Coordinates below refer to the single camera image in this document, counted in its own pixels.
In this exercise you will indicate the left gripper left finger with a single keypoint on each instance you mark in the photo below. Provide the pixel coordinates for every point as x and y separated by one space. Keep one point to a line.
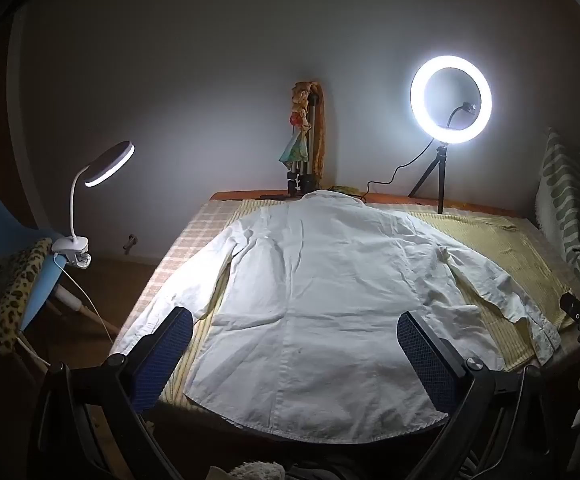
155 357

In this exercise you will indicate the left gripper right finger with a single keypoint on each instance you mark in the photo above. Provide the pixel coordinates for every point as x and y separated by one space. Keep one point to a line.
437 364

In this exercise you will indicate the white button-up shirt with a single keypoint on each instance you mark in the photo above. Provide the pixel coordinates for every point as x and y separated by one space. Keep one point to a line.
304 298

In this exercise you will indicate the green white patterned pillow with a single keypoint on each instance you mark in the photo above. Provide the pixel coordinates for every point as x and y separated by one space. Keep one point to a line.
557 202

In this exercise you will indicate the white clip desk lamp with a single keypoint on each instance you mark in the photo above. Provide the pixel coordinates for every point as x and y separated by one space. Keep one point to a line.
96 189

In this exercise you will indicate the pink checked bed sheet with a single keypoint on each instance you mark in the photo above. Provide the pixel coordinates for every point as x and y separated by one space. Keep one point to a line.
211 219

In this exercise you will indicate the leopard print cloth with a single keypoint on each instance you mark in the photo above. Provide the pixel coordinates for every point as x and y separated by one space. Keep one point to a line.
18 275

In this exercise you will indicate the blue chair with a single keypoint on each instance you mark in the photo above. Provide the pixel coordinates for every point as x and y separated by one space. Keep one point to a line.
14 237

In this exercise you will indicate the colourful patterned cloth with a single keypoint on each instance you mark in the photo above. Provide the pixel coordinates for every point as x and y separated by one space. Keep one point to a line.
308 138

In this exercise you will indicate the white ring light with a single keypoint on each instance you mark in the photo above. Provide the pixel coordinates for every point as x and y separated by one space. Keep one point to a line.
450 99

